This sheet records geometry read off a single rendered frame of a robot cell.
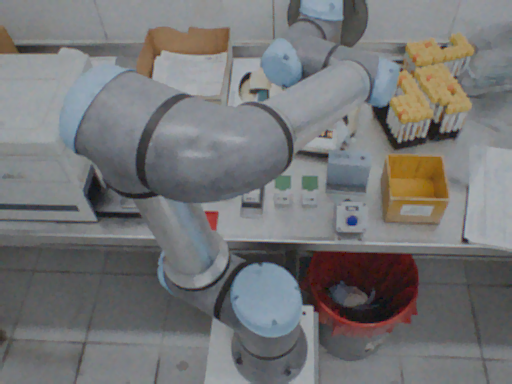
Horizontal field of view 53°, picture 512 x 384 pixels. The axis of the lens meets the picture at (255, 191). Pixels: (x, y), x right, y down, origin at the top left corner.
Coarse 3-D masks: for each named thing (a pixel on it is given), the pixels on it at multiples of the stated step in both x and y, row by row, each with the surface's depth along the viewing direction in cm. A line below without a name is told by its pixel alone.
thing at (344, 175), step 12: (348, 156) 123; (360, 156) 122; (336, 168) 123; (348, 168) 123; (360, 168) 122; (336, 180) 127; (348, 180) 126; (360, 180) 126; (336, 192) 128; (348, 192) 128; (360, 192) 127
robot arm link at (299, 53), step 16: (288, 32) 87; (304, 32) 87; (320, 32) 88; (272, 48) 84; (288, 48) 84; (304, 48) 84; (320, 48) 83; (272, 64) 85; (288, 64) 84; (304, 64) 84; (320, 64) 83; (272, 80) 88; (288, 80) 86
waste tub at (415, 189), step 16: (400, 160) 124; (416, 160) 123; (432, 160) 123; (384, 176) 124; (400, 176) 129; (416, 176) 128; (432, 176) 128; (384, 192) 124; (400, 192) 127; (416, 192) 127; (432, 192) 127; (448, 192) 115; (384, 208) 123; (400, 208) 118; (416, 208) 117; (432, 208) 117
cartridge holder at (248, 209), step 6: (264, 186) 129; (264, 192) 129; (246, 204) 124; (252, 204) 124; (258, 204) 124; (240, 210) 125; (246, 210) 125; (252, 210) 125; (258, 210) 125; (246, 216) 125; (252, 216) 125; (258, 216) 125
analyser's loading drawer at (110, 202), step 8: (88, 192) 127; (96, 192) 127; (104, 192) 127; (112, 192) 127; (96, 200) 126; (104, 200) 126; (112, 200) 126; (120, 200) 122; (128, 200) 125; (96, 208) 124; (104, 208) 124; (112, 208) 124; (120, 208) 124; (128, 208) 124; (136, 208) 123
